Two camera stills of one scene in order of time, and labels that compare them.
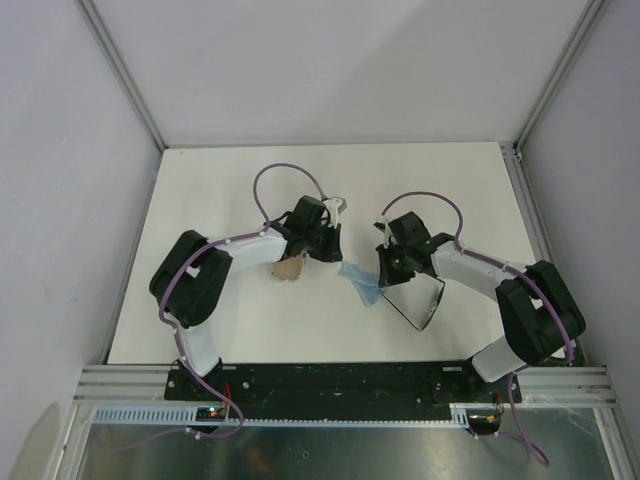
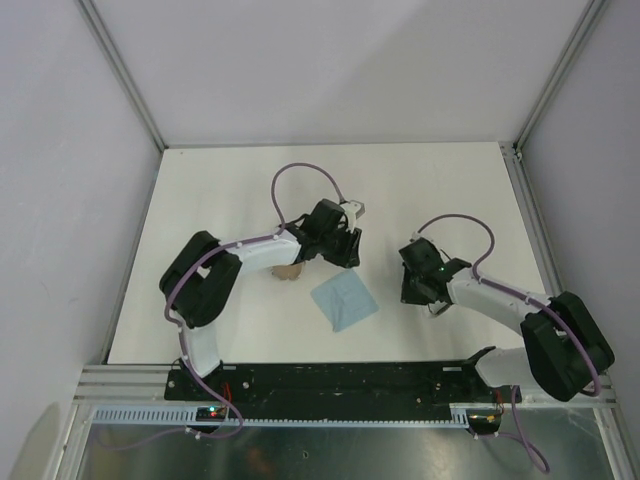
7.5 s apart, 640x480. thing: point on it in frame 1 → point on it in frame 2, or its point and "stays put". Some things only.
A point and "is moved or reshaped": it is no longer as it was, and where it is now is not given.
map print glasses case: [289, 268] stays put
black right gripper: [387, 276] → [409, 297]
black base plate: [341, 383] stays put
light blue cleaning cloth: [366, 284] is moved or reshaped
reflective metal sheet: [516, 444] stays put
